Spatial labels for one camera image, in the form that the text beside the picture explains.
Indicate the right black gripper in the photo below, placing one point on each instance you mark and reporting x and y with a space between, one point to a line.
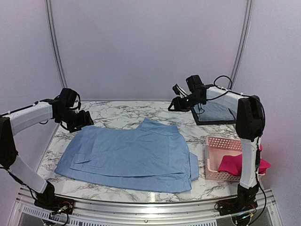
178 106

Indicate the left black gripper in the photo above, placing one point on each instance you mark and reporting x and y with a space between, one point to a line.
85 119

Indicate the light blue shirt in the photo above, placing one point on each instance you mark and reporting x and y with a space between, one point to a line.
152 157

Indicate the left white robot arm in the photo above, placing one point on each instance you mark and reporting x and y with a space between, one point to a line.
17 125

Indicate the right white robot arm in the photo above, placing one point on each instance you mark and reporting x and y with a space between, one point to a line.
250 123

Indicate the pink plastic laundry basket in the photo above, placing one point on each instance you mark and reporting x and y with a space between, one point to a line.
217 147

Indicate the black tray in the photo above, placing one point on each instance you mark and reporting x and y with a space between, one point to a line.
198 122

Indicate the folded blue jeans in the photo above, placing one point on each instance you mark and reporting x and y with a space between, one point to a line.
214 112

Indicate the magenta red garment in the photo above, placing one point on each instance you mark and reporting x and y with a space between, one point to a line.
233 165

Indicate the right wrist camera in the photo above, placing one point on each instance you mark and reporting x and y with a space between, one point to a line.
179 91

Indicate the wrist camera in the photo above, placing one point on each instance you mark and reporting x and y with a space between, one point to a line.
70 98
179 91

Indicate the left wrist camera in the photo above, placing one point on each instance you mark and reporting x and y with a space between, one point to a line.
70 98

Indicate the aluminium table front rail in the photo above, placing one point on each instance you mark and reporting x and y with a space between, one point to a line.
103 213

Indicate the left aluminium frame post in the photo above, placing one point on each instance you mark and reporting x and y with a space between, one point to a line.
54 43

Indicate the aluminium frame post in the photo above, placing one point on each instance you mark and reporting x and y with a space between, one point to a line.
242 42
54 43

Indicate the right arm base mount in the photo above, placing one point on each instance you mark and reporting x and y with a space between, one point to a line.
234 205

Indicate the right aluminium frame post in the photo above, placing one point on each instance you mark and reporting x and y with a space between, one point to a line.
242 42

